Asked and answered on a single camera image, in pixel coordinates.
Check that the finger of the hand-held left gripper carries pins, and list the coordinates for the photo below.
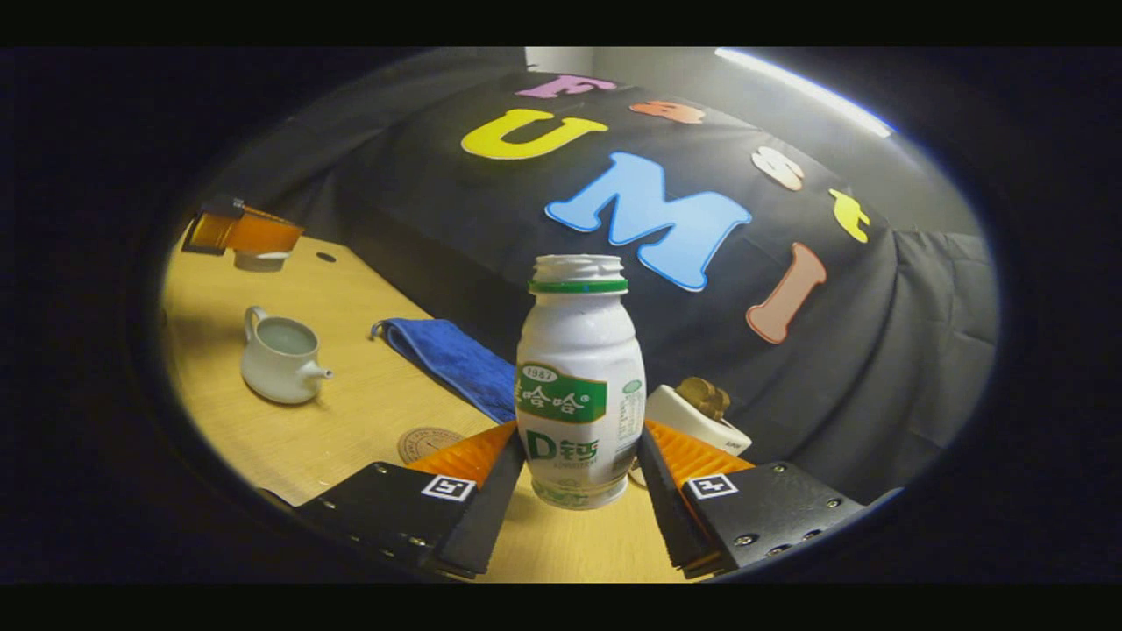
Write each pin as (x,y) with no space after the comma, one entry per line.
(263,235)

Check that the white green-label water bottle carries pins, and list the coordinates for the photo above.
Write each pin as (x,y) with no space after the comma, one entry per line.
(578,350)

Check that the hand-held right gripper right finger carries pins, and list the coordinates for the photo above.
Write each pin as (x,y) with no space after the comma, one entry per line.
(671,517)

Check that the round cork coaster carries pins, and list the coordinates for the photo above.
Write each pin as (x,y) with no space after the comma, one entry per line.
(421,443)

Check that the white ceramic teacup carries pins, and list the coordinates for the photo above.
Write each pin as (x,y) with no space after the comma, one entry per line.
(272,372)

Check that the blue towel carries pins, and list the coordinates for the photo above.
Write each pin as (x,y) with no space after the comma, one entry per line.
(456,359)

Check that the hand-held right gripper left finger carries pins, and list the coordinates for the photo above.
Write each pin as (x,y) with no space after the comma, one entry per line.
(491,517)

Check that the white toaster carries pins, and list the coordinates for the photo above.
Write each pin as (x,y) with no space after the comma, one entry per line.
(679,421)

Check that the brown bread slice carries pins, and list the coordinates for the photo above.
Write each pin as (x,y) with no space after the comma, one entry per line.
(706,396)

